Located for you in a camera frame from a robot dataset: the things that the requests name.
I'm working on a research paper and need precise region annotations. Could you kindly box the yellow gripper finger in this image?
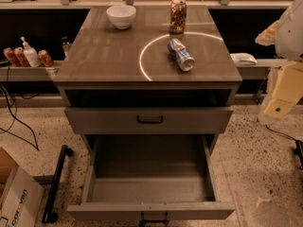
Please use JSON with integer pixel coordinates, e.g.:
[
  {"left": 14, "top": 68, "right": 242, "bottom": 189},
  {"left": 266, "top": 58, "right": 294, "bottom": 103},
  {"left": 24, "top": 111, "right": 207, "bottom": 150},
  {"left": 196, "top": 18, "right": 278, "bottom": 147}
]
[{"left": 263, "top": 61, "right": 303, "bottom": 119}]

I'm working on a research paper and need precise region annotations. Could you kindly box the blue silver redbull can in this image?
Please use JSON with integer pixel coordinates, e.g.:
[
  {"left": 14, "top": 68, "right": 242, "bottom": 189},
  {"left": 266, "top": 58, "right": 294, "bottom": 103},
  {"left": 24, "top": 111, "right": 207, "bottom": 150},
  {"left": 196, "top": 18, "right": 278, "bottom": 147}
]
[{"left": 168, "top": 38, "right": 195, "bottom": 72}]

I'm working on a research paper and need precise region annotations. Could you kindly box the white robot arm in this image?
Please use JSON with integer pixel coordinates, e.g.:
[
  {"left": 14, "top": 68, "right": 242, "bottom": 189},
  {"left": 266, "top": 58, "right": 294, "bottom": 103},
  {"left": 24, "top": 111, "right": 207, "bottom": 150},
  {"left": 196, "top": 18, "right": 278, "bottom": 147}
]
[{"left": 256, "top": 0, "right": 303, "bottom": 124}]

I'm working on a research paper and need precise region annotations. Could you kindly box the grey drawer cabinet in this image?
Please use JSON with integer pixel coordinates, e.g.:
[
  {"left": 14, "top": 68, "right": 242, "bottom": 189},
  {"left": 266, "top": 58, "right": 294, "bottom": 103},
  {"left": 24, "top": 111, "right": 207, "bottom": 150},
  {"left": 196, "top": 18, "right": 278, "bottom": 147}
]
[{"left": 52, "top": 5, "right": 243, "bottom": 227}]

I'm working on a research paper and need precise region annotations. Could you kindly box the gold patterned soda can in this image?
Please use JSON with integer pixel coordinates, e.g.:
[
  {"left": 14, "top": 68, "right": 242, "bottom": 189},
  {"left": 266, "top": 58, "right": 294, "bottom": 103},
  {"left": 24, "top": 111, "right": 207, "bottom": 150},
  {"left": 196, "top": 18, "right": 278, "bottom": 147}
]
[{"left": 169, "top": 0, "right": 187, "bottom": 34}]

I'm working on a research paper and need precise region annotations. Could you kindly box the open lower drawer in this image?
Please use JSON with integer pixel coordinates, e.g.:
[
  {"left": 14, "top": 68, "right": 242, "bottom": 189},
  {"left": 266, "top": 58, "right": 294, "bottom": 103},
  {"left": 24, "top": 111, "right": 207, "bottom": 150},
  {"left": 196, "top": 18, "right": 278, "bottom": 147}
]
[{"left": 67, "top": 134, "right": 235, "bottom": 222}]

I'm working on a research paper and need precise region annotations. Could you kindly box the red can right of bottle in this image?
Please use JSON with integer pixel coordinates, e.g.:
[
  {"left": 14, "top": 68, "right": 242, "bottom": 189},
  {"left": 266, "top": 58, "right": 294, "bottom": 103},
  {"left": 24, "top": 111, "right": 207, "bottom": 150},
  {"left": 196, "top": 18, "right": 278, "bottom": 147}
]
[{"left": 38, "top": 50, "right": 54, "bottom": 67}]

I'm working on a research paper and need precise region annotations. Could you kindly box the white folded cloth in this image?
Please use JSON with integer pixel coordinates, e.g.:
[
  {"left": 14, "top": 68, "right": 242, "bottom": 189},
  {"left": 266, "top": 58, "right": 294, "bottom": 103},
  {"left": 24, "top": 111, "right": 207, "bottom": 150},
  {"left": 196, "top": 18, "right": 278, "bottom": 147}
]
[{"left": 230, "top": 53, "right": 258, "bottom": 65}]

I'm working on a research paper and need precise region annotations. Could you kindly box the white ceramic bowl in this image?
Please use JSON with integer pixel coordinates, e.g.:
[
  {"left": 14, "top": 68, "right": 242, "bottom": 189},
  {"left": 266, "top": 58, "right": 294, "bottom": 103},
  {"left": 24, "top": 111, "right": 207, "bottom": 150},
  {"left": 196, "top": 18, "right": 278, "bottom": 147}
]
[{"left": 106, "top": 5, "right": 136, "bottom": 29}]

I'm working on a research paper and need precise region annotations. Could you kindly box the small dark glass bottle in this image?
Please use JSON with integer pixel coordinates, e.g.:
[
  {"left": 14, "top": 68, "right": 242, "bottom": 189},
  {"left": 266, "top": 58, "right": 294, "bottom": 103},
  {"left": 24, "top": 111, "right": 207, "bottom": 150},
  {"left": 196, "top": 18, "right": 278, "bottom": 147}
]
[{"left": 62, "top": 37, "right": 71, "bottom": 57}]

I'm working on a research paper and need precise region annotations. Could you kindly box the black metal bar stand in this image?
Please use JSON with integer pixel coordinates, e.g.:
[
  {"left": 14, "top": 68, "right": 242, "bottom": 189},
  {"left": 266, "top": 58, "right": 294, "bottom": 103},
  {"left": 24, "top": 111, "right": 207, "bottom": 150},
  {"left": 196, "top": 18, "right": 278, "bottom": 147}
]
[{"left": 42, "top": 145, "right": 73, "bottom": 223}]

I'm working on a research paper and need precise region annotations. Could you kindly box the cardboard box with lettering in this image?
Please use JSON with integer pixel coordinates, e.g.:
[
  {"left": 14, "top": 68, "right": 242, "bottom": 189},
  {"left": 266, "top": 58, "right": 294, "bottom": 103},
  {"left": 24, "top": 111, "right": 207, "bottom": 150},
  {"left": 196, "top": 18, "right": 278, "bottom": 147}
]
[{"left": 0, "top": 148, "right": 44, "bottom": 227}]

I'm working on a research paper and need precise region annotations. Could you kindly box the grey wall shelf right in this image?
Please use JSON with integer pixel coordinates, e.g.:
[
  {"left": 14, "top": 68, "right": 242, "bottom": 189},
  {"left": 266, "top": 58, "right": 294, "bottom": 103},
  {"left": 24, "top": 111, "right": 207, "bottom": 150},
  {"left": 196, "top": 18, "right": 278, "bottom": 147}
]
[{"left": 237, "top": 59, "right": 286, "bottom": 79}]

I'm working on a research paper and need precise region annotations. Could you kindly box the grey wall shelf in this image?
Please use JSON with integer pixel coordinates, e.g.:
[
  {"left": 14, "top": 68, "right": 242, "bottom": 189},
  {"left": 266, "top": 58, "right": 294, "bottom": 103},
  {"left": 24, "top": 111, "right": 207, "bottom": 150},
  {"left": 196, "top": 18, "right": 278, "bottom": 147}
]
[
  {"left": 237, "top": 59, "right": 286, "bottom": 79},
  {"left": 0, "top": 61, "right": 62, "bottom": 82}
]

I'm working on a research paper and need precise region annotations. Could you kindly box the black cable right floor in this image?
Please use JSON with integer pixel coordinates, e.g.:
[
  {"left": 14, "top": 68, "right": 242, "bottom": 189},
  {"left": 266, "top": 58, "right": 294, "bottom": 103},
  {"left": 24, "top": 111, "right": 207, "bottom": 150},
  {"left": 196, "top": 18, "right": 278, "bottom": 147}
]
[{"left": 264, "top": 124, "right": 303, "bottom": 144}]

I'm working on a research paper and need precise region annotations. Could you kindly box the black cable floor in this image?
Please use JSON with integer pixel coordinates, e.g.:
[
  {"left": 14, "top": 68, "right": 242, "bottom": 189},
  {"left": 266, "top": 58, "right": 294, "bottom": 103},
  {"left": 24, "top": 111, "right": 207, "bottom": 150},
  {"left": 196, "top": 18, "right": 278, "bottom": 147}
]
[
  {"left": 0, "top": 82, "right": 41, "bottom": 152},
  {"left": 264, "top": 124, "right": 303, "bottom": 144}
]

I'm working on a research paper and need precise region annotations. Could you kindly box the black cable left floor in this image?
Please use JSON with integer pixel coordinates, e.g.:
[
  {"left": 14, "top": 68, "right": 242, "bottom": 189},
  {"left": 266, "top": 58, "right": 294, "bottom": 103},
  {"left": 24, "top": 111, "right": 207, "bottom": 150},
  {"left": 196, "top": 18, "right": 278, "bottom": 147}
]
[{"left": 0, "top": 82, "right": 41, "bottom": 152}]

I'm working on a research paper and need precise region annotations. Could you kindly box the grey wall shelf left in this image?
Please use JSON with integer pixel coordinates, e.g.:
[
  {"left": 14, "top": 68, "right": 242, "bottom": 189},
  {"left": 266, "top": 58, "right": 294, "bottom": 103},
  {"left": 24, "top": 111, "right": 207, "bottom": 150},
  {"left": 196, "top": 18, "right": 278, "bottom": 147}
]
[{"left": 0, "top": 61, "right": 62, "bottom": 82}]

